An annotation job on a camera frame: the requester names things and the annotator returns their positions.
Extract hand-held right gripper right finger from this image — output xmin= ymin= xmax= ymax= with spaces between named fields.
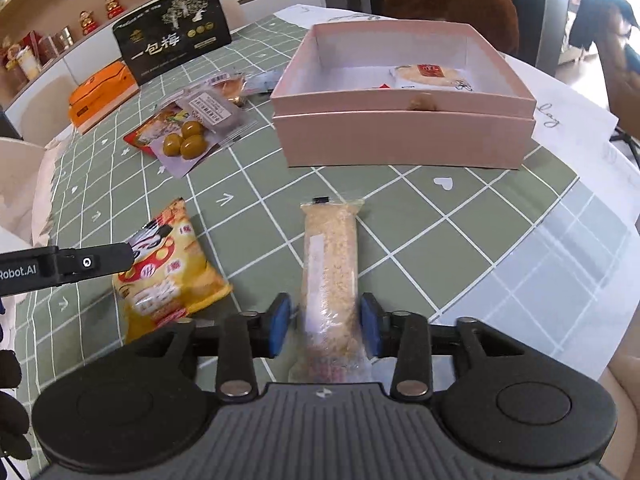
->
xmin=359 ymin=292 xmax=522 ymax=400

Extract white paper sheet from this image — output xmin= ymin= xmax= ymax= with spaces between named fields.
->
xmin=500 ymin=52 xmax=619 ymax=147
xmin=279 ymin=4 xmax=397 ymax=27

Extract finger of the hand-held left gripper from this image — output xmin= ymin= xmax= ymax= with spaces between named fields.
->
xmin=54 ymin=242 xmax=137 ymax=282

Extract yellow cartoon snack bag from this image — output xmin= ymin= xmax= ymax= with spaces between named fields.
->
xmin=111 ymin=197 xmax=235 ymax=345

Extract rice cracker packet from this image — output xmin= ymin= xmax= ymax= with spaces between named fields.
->
xmin=387 ymin=62 xmax=474 ymax=92

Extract clear cereal bar packet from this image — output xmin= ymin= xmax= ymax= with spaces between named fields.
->
xmin=287 ymin=195 xmax=374 ymax=387

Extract clear packet of green eggs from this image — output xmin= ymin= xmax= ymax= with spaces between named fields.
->
xmin=157 ymin=106 xmax=246 ymax=180

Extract dark upholstered chair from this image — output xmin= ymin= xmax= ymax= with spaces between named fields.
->
xmin=477 ymin=0 xmax=550 ymax=77

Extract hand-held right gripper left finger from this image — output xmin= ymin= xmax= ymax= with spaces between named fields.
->
xmin=127 ymin=292 xmax=294 ymax=401

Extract orange box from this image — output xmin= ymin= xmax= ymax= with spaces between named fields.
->
xmin=67 ymin=60 xmax=141 ymax=135

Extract pink cardboard box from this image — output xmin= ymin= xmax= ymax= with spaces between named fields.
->
xmin=270 ymin=21 xmax=537 ymax=171

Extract red snack packet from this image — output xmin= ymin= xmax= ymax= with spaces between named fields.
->
xmin=123 ymin=102 xmax=201 ymax=159

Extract black tree-print gift box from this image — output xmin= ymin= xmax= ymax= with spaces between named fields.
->
xmin=112 ymin=0 xmax=234 ymax=86

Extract green grid tablecloth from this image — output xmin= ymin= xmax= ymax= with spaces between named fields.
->
xmin=12 ymin=7 xmax=592 ymax=463

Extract person's left hand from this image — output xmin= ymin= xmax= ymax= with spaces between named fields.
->
xmin=0 ymin=349 xmax=34 ymax=462

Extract dark blue snack packet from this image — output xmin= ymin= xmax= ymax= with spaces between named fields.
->
xmin=242 ymin=71 xmax=280 ymax=96

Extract tan chair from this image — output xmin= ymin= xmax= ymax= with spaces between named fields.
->
xmin=585 ymin=7 xmax=640 ymax=167

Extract grey-brown barcode snack packet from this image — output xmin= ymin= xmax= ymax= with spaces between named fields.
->
xmin=175 ymin=85 xmax=259 ymax=148

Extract dark jacket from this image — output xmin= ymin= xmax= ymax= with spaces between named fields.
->
xmin=570 ymin=0 xmax=637 ymax=54

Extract red boxes on shelf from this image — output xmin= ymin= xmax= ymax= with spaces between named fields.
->
xmin=21 ymin=29 xmax=74 ymax=67

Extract clear bread packet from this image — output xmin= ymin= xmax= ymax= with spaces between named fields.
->
xmin=202 ymin=72 xmax=251 ymax=107

